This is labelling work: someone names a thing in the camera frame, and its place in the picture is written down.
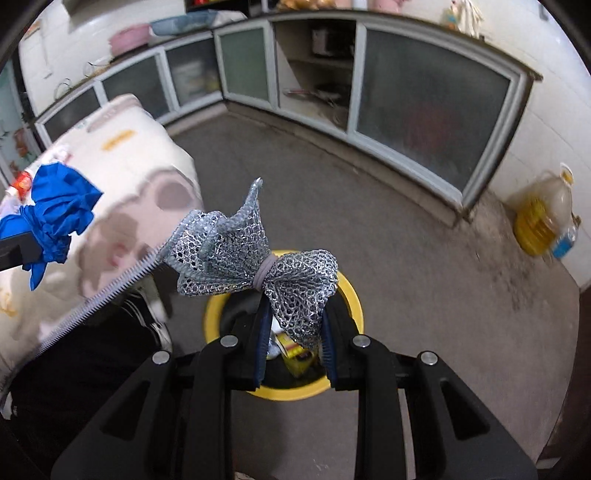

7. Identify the yellow trash bin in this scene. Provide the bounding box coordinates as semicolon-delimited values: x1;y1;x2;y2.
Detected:
203;250;365;402

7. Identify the blue label water bottle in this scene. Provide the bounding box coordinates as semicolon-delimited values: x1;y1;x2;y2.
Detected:
551;214;581;260

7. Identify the pink pot with lid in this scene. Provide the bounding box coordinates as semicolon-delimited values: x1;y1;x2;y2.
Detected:
108;23;153;54

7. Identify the blue cloth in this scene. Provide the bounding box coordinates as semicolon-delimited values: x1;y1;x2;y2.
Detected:
0;164;103;291

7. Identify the plastic bag of buns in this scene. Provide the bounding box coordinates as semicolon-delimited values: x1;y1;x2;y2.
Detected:
276;0;334;11

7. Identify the kitchen counter cabinet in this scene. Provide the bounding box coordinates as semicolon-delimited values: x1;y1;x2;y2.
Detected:
34;8;544;228

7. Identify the yellow and blue snack bag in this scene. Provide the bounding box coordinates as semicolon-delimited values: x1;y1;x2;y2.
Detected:
276;329;324;377

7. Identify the cartoon printed quilt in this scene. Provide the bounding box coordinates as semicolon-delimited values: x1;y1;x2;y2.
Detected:
0;93;205;394

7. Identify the grey patterned cloth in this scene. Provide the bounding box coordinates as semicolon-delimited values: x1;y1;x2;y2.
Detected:
163;176;341;350

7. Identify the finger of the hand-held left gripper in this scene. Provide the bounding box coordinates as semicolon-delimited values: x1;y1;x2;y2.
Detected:
0;231;43;273

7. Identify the yellow cooking oil jug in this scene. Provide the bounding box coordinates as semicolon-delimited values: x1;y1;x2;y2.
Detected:
512;163;576;258

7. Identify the flower printed glass door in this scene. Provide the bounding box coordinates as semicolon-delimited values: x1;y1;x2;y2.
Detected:
0;68;38;186

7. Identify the blue plastic basket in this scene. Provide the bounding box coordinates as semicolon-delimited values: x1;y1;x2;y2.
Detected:
150;10;218;37

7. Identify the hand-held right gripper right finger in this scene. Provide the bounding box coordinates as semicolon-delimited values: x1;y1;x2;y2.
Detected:
321;295;539;480

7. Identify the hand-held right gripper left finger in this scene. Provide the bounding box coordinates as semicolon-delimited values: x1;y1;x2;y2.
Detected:
50;302;274;480

